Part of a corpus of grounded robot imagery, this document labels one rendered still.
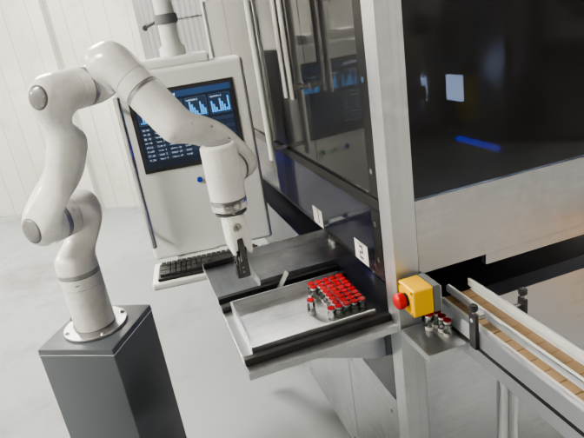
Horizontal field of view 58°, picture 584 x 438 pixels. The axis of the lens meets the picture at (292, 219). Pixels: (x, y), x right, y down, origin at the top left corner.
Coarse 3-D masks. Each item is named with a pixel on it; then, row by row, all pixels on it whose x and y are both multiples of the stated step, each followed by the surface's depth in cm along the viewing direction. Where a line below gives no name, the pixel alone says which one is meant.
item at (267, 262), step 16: (288, 240) 191; (304, 240) 193; (320, 240) 194; (256, 256) 188; (272, 256) 186; (288, 256) 184; (304, 256) 182; (320, 256) 181; (336, 256) 179; (352, 256) 172; (256, 272) 176; (272, 272) 175; (304, 272) 168
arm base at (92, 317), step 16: (96, 272) 155; (64, 288) 152; (80, 288) 152; (96, 288) 155; (80, 304) 154; (96, 304) 156; (80, 320) 156; (96, 320) 157; (112, 320) 161; (64, 336) 157; (80, 336) 156; (96, 336) 155
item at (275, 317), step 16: (336, 272) 161; (288, 288) 158; (304, 288) 159; (240, 304) 154; (256, 304) 156; (272, 304) 155; (288, 304) 154; (304, 304) 152; (320, 304) 151; (240, 320) 143; (256, 320) 148; (272, 320) 147; (288, 320) 146; (304, 320) 144; (320, 320) 143; (352, 320) 137; (256, 336) 140; (272, 336) 139; (288, 336) 132; (304, 336) 134; (256, 352) 131
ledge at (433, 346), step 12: (420, 324) 135; (408, 336) 131; (420, 336) 130; (432, 336) 129; (456, 336) 128; (420, 348) 126; (432, 348) 125; (444, 348) 124; (456, 348) 125; (468, 348) 126; (432, 360) 123
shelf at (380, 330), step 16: (208, 272) 182; (224, 272) 180; (352, 272) 167; (368, 272) 165; (224, 288) 170; (240, 288) 168; (368, 288) 156; (384, 288) 155; (368, 304) 148; (384, 304) 146; (240, 336) 142; (352, 336) 134; (368, 336) 134; (240, 352) 135; (304, 352) 131; (320, 352) 131; (256, 368) 128; (272, 368) 128
